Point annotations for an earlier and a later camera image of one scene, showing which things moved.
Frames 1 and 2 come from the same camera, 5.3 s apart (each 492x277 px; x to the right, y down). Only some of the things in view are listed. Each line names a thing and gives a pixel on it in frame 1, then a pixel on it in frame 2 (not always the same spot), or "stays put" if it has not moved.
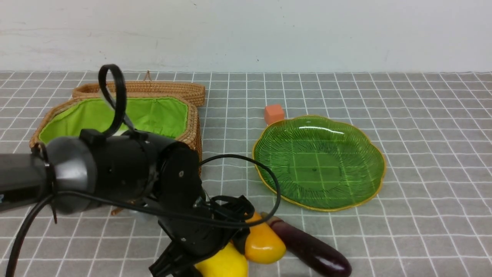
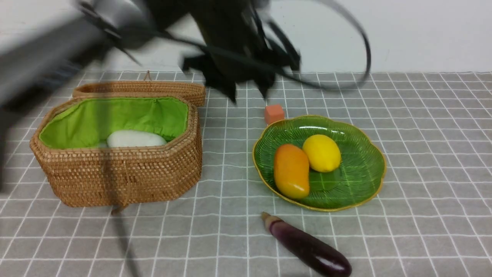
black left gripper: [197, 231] to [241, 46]
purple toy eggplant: [304, 247] stays put
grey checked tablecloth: [431, 216] stays put
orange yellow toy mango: [264, 246] to [291, 170]
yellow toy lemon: [229, 262] to [324, 154]
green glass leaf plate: [321, 164] stays put
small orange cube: [273, 113] stays put
